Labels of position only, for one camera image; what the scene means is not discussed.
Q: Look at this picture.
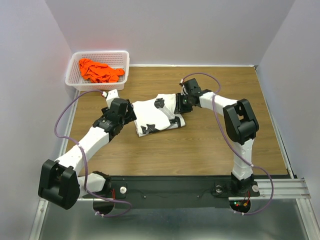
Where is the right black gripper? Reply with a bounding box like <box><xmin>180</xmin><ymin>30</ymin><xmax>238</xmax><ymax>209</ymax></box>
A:
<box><xmin>174</xmin><ymin>92</ymin><xmax>193</xmax><ymax>114</ymax></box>

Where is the white t-shirt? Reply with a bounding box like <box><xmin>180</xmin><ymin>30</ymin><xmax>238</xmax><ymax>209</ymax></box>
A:
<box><xmin>132</xmin><ymin>94</ymin><xmax>186</xmax><ymax>137</ymax></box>

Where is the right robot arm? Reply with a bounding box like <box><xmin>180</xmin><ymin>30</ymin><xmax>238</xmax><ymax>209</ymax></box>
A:
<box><xmin>175</xmin><ymin>78</ymin><xmax>259</xmax><ymax>195</ymax></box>

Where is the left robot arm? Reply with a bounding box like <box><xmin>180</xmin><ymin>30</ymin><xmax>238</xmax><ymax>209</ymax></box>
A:
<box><xmin>38</xmin><ymin>98</ymin><xmax>136</xmax><ymax>210</ymax></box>

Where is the orange t-shirt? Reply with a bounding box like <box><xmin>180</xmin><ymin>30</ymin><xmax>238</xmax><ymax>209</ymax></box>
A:
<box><xmin>78</xmin><ymin>58</ymin><xmax>126</xmax><ymax>84</ymax></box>

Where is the white plastic laundry basket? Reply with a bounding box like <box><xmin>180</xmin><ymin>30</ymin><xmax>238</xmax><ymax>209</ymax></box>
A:
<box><xmin>65</xmin><ymin>50</ymin><xmax>130</xmax><ymax>91</ymax></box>

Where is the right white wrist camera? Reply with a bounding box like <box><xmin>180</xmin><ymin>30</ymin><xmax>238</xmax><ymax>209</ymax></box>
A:
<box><xmin>179</xmin><ymin>79</ymin><xmax>188</xmax><ymax>96</ymax></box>

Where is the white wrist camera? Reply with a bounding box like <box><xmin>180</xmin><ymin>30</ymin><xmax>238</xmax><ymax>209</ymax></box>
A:
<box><xmin>102</xmin><ymin>89</ymin><xmax>119</xmax><ymax>107</ymax></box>
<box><xmin>179</xmin><ymin>79</ymin><xmax>188</xmax><ymax>96</ymax></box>

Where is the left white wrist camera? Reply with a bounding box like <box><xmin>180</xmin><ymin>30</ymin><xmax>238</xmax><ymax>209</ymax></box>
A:
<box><xmin>102</xmin><ymin>89</ymin><xmax>119</xmax><ymax>107</ymax></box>

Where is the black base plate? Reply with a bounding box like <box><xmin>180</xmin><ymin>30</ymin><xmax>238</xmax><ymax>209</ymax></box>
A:
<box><xmin>82</xmin><ymin>175</ymin><xmax>261</xmax><ymax>210</ymax></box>

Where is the aluminium frame rail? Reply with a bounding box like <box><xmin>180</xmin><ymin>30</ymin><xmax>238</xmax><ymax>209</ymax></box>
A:
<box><xmin>30</xmin><ymin>176</ymin><xmax>319</xmax><ymax>240</ymax></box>

